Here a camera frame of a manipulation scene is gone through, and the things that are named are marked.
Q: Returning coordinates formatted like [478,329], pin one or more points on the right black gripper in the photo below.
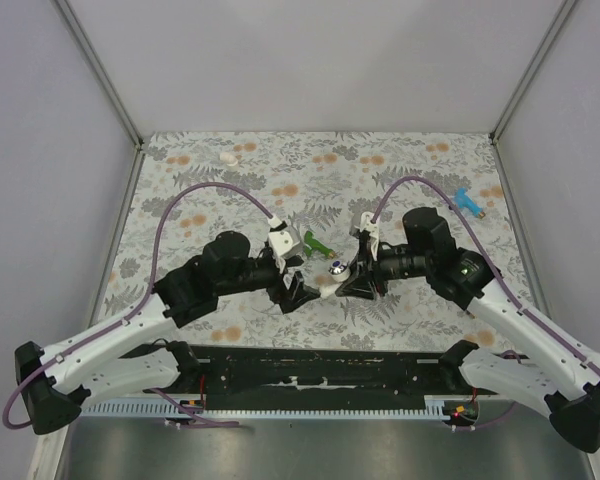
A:
[369,271]

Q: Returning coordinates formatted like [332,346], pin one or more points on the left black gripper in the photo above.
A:
[298,294]

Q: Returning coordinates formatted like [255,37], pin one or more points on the white chrome faucet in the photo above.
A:
[338,273]

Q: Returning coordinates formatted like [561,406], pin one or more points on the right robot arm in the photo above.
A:
[561,380]

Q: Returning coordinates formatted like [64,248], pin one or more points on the white pipe elbow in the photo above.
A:
[229,159]

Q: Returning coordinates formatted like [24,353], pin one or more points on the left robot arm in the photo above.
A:
[58,381]

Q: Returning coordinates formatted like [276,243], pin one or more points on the green faucet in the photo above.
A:
[312,245]

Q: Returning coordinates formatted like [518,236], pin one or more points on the floral table mat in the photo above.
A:
[185,196]

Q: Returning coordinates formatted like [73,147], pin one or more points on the blue faucet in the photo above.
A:
[464,201]

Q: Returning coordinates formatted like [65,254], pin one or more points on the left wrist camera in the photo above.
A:
[285,240]

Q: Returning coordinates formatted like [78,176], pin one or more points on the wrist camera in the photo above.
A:
[364,223]
[285,240]

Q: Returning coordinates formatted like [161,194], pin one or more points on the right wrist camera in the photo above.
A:
[364,223]

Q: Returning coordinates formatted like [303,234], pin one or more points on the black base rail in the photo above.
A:
[303,378]

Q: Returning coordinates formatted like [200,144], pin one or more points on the white slotted cable duct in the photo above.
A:
[155,407]

